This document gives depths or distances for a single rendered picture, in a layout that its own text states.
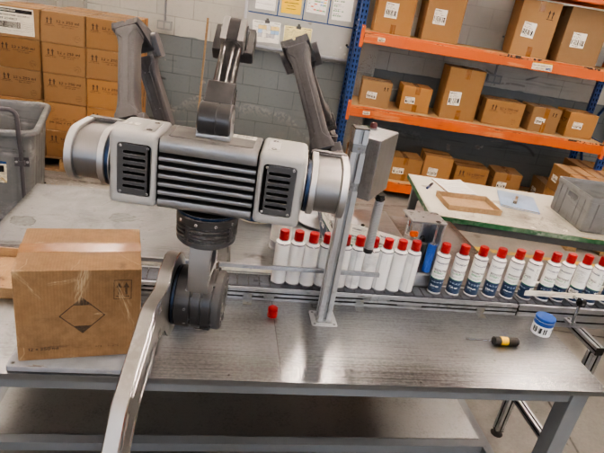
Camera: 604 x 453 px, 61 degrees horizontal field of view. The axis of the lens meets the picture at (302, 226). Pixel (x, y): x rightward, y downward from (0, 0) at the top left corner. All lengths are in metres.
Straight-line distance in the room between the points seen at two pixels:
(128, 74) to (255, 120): 4.83
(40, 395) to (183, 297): 1.29
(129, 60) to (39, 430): 1.41
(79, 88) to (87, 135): 3.90
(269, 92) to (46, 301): 4.98
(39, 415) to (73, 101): 3.31
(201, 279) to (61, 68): 4.03
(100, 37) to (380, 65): 2.97
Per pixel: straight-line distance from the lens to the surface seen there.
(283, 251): 1.78
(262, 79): 6.14
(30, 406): 2.37
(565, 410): 2.00
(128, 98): 1.41
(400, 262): 1.89
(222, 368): 1.53
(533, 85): 6.62
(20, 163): 3.74
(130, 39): 1.54
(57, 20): 5.01
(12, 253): 2.08
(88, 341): 1.52
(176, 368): 1.53
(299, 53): 1.43
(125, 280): 1.41
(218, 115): 1.06
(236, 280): 1.84
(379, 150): 1.53
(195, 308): 1.20
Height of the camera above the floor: 1.82
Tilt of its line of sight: 24 degrees down
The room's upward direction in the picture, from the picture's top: 10 degrees clockwise
